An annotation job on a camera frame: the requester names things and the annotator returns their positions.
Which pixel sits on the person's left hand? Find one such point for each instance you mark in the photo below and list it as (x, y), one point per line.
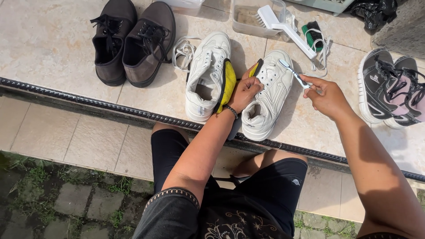
(244, 95)

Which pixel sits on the person's right hand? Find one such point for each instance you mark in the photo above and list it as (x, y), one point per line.
(327, 98)

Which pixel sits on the yellow and black cloth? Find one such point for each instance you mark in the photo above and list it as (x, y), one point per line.
(227, 86)

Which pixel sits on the white sneaker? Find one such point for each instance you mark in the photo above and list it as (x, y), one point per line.
(269, 96)
(207, 74)

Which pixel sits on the white toothbrush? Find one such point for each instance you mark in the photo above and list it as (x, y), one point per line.
(294, 73)

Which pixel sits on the white shoelace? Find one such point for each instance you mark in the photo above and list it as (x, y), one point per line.
(183, 52)
(321, 49)

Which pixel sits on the black and pink sports shoe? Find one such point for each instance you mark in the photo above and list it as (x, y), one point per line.
(381, 88)
(410, 96)

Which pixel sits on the green brush with black bristles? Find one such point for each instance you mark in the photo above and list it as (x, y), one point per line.
(313, 36)

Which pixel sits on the clear plastic container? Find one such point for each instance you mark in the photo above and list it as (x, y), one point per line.
(254, 18)

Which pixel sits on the person's black shorts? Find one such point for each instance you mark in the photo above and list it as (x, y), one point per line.
(232, 186)

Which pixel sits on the pale green plastic basket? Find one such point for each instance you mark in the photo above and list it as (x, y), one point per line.
(323, 4)

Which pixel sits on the black plastic bag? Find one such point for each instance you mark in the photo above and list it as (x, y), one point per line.
(373, 11)

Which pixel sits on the brown lace-up shoe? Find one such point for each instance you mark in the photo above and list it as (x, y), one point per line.
(149, 44)
(111, 41)

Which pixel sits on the clear plastic tub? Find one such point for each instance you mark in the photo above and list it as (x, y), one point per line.
(184, 6)

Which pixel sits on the person's black printed shirt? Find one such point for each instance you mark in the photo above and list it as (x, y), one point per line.
(206, 215)

